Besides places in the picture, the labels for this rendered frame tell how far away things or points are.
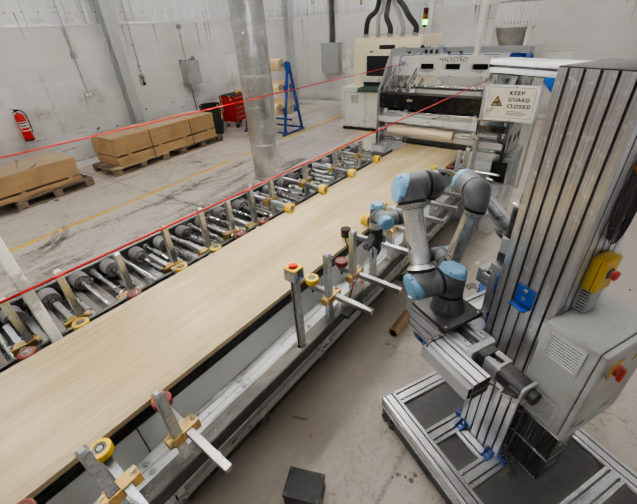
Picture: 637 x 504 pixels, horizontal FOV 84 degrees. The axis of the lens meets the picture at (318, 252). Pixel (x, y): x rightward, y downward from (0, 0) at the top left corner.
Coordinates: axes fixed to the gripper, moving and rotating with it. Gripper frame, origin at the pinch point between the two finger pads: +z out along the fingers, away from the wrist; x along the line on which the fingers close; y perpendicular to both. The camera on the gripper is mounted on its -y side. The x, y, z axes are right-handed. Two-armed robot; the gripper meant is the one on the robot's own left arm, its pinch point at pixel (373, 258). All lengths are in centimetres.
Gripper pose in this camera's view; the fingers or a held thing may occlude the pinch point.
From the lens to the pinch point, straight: 211.4
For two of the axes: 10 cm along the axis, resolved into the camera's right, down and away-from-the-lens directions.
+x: -7.9, -3.0, 5.4
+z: 0.5, 8.4, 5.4
